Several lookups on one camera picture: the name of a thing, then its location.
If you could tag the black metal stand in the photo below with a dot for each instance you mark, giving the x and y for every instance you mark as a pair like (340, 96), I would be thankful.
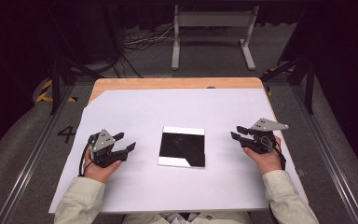
(309, 87)
(55, 90)

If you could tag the person's torso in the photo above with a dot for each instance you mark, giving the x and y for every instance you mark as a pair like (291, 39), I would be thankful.
(205, 218)

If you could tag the aluminium floor rail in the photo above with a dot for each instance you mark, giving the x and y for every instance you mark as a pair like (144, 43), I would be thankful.
(329, 161)
(28, 168)

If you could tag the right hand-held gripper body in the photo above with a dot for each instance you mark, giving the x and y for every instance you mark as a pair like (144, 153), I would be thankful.
(261, 137)

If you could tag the white metal stand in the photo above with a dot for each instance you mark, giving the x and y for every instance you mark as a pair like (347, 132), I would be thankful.
(213, 19)

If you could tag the white paper sheet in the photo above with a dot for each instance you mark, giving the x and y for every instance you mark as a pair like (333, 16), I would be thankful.
(167, 193)

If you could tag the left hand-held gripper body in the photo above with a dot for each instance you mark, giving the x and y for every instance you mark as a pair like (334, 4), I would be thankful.
(103, 143)

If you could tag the person's left hand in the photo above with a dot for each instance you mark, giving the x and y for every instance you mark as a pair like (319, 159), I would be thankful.
(98, 172)

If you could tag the person's right hand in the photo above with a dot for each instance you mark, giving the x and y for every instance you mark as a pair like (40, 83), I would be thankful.
(265, 161)

